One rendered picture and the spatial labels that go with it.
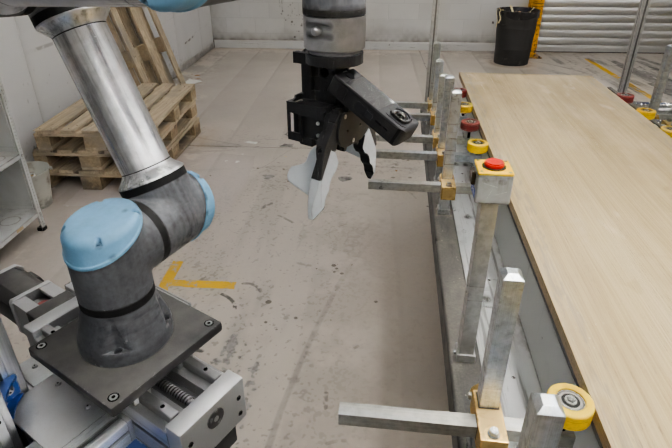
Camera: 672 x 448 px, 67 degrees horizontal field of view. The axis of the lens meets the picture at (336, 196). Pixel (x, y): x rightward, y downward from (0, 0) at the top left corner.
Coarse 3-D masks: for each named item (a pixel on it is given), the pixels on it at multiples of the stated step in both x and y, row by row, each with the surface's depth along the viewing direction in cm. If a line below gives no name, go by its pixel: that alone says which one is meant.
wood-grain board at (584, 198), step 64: (512, 128) 217; (576, 128) 217; (640, 128) 217; (512, 192) 164; (576, 192) 164; (640, 192) 164; (576, 256) 132; (640, 256) 132; (576, 320) 110; (640, 320) 110; (640, 384) 95
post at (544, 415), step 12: (540, 396) 64; (552, 396) 64; (528, 408) 66; (540, 408) 63; (552, 408) 63; (528, 420) 66; (540, 420) 63; (552, 420) 63; (564, 420) 62; (528, 432) 66; (540, 432) 64; (552, 432) 64; (528, 444) 65; (540, 444) 65; (552, 444) 65
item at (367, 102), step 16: (336, 80) 61; (352, 80) 62; (336, 96) 62; (352, 96) 60; (368, 96) 60; (384, 96) 62; (368, 112) 60; (384, 112) 59; (400, 112) 60; (384, 128) 59; (400, 128) 58; (416, 128) 61
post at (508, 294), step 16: (512, 272) 84; (496, 288) 88; (512, 288) 84; (496, 304) 88; (512, 304) 86; (496, 320) 88; (512, 320) 87; (496, 336) 89; (512, 336) 89; (496, 352) 91; (496, 368) 93; (480, 384) 98; (496, 384) 94; (480, 400) 97; (496, 400) 96
